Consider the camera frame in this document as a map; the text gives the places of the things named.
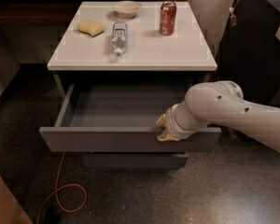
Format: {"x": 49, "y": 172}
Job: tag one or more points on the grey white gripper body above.
{"x": 172, "y": 122}

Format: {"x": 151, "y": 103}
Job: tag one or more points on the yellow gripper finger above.
{"x": 161, "y": 121}
{"x": 165, "y": 136}

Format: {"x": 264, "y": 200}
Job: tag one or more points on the grey top drawer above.
{"x": 107, "y": 117}

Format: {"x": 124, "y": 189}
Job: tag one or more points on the clear blue plastic bottle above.
{"x": 119, "y": 38}

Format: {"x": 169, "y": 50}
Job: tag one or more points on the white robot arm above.
{"x": 221, "y": 103}

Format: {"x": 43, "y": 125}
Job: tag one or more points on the white cabinet with grey drawers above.
{"x": 148, "y": 50}

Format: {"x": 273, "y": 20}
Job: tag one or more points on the dark cabinet at right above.
{"x": 249, "y": 51}

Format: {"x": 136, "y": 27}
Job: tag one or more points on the red soda can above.
{"x": 167, "y": 18}

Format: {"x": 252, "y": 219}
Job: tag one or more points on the yellow green sponge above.
{"x": 92, "y": 28}

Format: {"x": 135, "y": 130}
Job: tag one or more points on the white ceramic bowl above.
{"x": 127, "y": 9}

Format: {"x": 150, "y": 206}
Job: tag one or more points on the light wooden board corner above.
{"x": 11, "y": 211}

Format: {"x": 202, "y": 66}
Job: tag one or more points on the dark wooden shelf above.
{"x": 43, "y": 12}

